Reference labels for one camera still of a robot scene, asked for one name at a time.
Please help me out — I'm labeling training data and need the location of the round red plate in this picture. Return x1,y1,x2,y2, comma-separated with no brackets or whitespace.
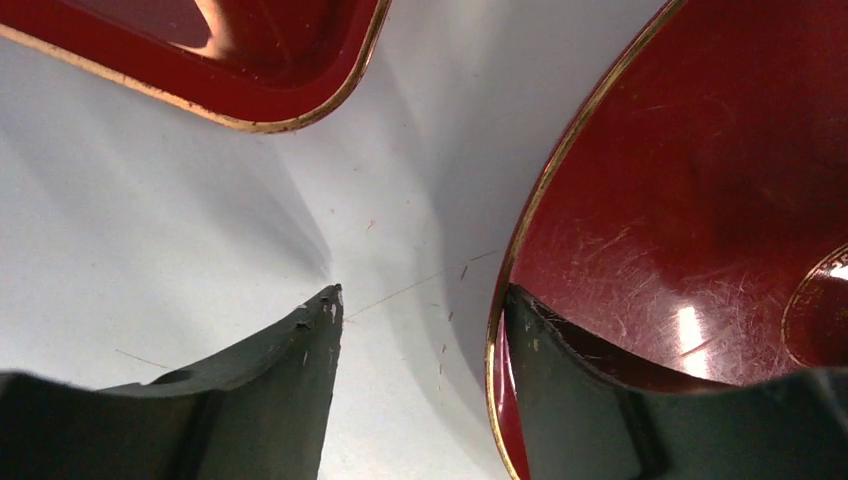
485,1,847,479

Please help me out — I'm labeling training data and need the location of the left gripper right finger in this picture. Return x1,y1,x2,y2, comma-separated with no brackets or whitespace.
503,285,847,479

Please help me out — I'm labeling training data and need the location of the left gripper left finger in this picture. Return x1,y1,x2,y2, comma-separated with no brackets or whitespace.
1,285,343,479

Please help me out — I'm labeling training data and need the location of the rectangular red tray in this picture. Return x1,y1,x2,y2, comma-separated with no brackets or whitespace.
1,1,389,133

